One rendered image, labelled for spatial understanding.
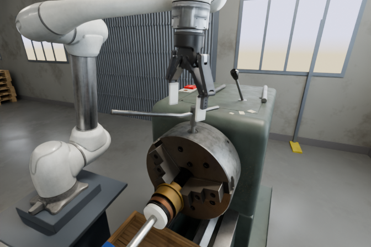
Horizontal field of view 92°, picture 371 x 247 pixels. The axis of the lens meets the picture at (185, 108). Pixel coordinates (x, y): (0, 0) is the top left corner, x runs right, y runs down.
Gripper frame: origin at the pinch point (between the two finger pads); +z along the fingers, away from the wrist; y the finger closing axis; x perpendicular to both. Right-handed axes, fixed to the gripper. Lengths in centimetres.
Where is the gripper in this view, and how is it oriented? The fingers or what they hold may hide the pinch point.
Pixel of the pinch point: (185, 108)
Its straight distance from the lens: 51.2
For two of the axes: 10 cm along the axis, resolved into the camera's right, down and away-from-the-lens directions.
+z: -0.5, 9.3, 3.6
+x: 8.3, -1.7, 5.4
